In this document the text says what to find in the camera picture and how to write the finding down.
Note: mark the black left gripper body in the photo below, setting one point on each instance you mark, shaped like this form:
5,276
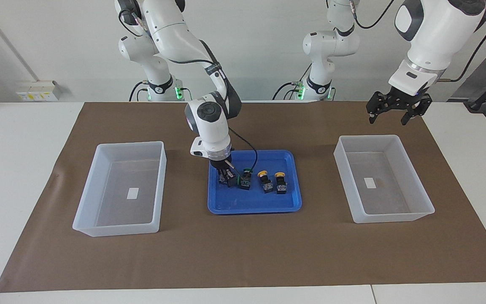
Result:
400,98

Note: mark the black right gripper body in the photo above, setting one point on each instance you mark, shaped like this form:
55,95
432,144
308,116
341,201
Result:
222,164

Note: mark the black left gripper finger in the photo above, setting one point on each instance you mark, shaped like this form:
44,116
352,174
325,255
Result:
376,106
421,105

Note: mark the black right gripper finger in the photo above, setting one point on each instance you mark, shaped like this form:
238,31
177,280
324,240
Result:
223,177
232,178

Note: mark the green push button switch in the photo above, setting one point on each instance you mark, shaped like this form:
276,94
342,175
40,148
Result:
245,182
221,180

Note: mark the yellow push button switch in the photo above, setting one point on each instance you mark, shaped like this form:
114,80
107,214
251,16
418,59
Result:
281,185
266,183

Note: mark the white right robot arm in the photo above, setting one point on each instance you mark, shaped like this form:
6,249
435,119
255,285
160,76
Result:
175,38

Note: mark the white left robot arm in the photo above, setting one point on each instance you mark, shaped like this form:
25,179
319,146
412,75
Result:
437,33

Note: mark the blue plastic tray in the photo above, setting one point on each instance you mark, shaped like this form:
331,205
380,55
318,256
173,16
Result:
255,202

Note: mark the brown table mat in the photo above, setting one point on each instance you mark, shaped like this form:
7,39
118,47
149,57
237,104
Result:
243,253

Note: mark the white paper sticker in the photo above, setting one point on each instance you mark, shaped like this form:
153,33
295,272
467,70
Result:
133,193
370,183

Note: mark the translucent white plastic box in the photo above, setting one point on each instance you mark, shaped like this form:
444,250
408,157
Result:
116,215
390,202

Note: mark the white wall socket box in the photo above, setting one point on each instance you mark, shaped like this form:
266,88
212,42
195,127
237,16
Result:
38,90

